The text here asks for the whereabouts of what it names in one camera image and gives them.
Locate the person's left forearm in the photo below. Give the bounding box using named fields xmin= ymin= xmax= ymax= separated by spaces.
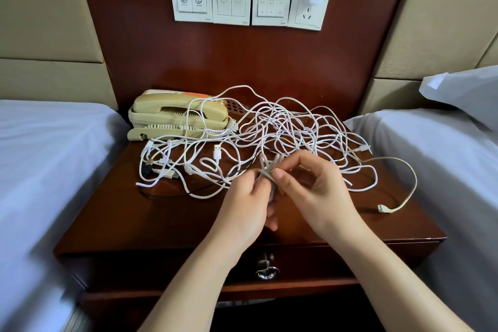
xmin=140 ymin=234 xmax=250 ymax=332

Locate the beige corded telephone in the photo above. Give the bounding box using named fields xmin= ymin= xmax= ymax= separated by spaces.
xmin=128 ymin=90 xmax=238 ymax=142

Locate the person's left hand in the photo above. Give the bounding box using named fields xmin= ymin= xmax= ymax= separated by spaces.
xmin=206 ymin=168 xmax=278 ymax=256

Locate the wooden nightstand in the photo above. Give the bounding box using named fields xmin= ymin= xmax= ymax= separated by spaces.
xmin=53 ymin=98 xmax=447 ymax=332

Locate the bed white sheet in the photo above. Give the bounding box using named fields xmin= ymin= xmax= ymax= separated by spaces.
xmin=0 ymin=100 xmax=131 ymax=332
xmin=344 ymin=108 xmax=498 ymax=332

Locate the dark wooden wall panel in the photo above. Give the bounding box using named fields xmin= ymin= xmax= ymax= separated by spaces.
xmin=74 ymin=0 xmax=417 ymax=119

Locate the right bed white sheet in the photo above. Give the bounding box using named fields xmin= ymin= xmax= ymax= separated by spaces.
xmin=344 ymin=108 xmax=498 ymax=332

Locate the metal ring drawer handle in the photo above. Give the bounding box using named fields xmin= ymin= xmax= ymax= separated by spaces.
xmin=255 ymin=252 xmax=281 ymax=281

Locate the cream cable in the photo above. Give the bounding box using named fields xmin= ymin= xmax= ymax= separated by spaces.
xmin=354 ymin=157 xmax=418 ymax=214

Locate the white cable bundle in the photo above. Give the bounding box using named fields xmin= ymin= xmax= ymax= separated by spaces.
xmin=257 ymin=153 xmax=285 ymax=200

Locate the dark wooden drawer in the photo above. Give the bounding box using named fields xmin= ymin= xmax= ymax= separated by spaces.
xmin=78 ymin=246 xmax=425 ymax=298

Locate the white triple rocker wall switch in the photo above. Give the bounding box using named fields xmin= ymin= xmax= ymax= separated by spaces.
xmin=251 ymin=0 xmax=293 ymax=27

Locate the beige padded headboard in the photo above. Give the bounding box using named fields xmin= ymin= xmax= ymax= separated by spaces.
xmin=0 ymin=0 xmax=118 ymax=109
xmin=358 ymin=0 xmax=498 ymax=115

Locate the person's right hand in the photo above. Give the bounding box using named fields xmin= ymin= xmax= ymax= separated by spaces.
xmin=271 ymin=150 xmax=367 ymax=248

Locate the white double rocker wall switch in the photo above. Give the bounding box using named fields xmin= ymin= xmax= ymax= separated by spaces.
xmin=212 ymin=0 xmax=252 ymax=26

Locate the left bed white sheet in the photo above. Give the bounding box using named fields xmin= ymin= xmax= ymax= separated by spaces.
xmin=0 ymin=100 xmax=131 ymax=332

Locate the tangle of white cables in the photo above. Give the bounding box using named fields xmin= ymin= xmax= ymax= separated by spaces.
xmin=136 ymin=85 xmax=378 ymax=199

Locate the person's right forearm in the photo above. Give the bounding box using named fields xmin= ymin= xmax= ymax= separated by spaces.
xmin=330 ymin=219 xmax=472 ymax=332

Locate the white pillow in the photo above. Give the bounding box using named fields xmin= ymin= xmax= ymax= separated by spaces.
xmin=420 ymin=65 xmax=498 ymax=130

